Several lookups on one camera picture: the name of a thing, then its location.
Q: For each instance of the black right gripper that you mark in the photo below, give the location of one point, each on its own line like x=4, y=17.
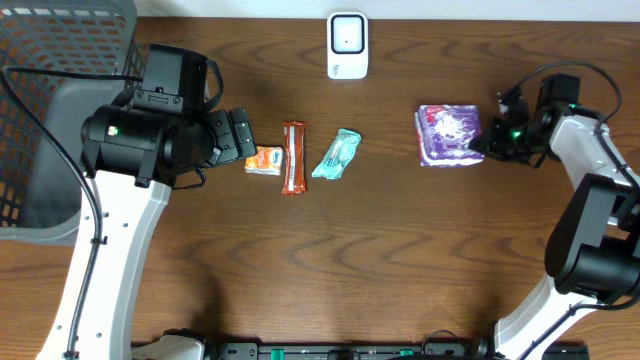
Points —
x=489, y=142

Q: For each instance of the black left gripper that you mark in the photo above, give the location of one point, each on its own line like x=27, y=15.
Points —
x=230, y=138

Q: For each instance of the orange tissue pack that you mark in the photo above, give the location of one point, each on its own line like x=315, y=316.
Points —
x=267, y=161

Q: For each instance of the red purple noodle packet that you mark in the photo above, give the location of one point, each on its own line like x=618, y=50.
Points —
x=444, y=133

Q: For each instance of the orange-brown snack bar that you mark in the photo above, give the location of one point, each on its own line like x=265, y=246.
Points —
x=295, y=181

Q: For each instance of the teal snack packet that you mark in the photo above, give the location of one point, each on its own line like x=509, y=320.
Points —
x=338, y=156

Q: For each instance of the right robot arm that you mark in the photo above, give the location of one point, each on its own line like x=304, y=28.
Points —
x=592, y=255

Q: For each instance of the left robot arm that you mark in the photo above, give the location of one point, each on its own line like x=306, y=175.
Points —
x=132, y=160

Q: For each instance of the white barcode scanner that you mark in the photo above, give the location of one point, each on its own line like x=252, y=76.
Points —
x=347, y=45

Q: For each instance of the grey plastic mesh basket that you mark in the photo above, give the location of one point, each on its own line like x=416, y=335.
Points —
x=83, y=55

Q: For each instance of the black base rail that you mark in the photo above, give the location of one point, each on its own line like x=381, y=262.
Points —
x=350, y=351

